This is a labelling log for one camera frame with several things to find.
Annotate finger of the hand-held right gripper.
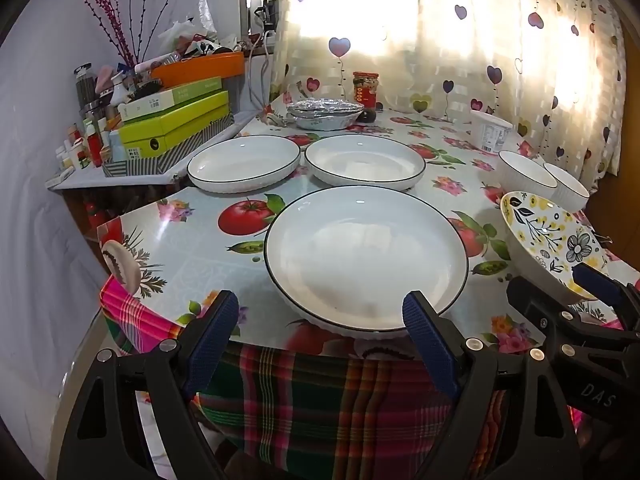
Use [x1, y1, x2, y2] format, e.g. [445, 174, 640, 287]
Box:
[571, 261, 640, 333]
[505, 275, 640, 357]

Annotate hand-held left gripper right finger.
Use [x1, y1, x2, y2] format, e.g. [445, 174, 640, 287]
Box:
[401, 290, 583, 480]

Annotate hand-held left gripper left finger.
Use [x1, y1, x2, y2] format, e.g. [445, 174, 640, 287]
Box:
[57, 289, 240, 480]

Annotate yellow black floral bowl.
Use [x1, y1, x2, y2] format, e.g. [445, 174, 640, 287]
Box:
[500, 191, 608, 306]

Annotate white ribbed bowl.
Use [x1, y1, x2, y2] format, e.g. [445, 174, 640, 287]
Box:
[497, 150, 558, 206]
[542, 162, 591, 213]

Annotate white plate black rim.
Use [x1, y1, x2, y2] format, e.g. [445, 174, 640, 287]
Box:
[264, 185, 470, 338]
[304, 133, 427, 192]
[187, 135, 302, 195]

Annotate pink green plaid cloth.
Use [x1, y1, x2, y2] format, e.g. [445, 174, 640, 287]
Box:
[99, 276, 508, 480]

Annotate white plastic tub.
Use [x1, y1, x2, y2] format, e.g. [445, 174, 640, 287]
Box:
[470, 110, 514, 153]

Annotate red canister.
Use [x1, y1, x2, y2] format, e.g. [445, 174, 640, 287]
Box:
[85, 200, 108, 231]

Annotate grey striped box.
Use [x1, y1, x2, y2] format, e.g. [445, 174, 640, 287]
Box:
[102, 112, 236, 178]

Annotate side table with white top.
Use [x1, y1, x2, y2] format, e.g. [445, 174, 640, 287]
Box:
[46, 110, 261, 192]

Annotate lime green box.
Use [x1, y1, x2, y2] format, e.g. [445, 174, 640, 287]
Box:
[118, 90, 231, 161]

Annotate cluster of small bottles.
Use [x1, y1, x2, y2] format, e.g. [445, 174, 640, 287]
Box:
[54, 105, 111, 171]

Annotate pale green flat box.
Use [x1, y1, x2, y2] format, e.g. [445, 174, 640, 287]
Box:
[119, 76, 223, 123]

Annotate red label glass jar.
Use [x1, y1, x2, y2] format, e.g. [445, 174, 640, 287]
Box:
[352, 71, 380, 109]

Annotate black hairbrush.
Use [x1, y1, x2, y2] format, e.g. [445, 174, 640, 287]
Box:
[131, 80, 166, 101]

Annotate white spray bottle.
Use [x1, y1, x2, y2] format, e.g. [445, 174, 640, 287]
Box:
[110, 72, 132, 106]

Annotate orange tray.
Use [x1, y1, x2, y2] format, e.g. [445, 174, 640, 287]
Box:
[150, 51, 246, 90]

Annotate heart print curtain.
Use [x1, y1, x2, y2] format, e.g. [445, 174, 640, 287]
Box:
[270, 0, 628, 196]

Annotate tall dark glass jar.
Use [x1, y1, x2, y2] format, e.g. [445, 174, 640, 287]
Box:
[75, 63, 96, 111]

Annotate purple berry branches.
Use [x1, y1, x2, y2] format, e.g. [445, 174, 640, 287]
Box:
[76, 0, 193, 68]

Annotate clear plastic bag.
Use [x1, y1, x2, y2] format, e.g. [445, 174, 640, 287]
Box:
[159, 0, 221, 53]

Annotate black appliance on windowsill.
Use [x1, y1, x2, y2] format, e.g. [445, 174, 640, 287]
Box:
[255, 0, 281, 33]

